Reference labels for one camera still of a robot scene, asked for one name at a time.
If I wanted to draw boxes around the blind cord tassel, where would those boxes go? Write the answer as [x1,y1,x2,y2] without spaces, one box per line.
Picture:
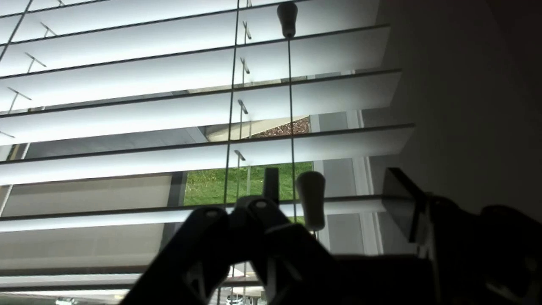
[296,172,325,231]
[276,2,298,39]

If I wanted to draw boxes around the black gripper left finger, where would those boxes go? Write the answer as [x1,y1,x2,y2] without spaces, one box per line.
[120,209,227,305]

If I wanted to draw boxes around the white window blinds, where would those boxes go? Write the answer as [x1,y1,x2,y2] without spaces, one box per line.
[0,0,410,305]

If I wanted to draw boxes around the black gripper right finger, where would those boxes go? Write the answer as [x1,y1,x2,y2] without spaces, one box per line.
[227,197,339,305]

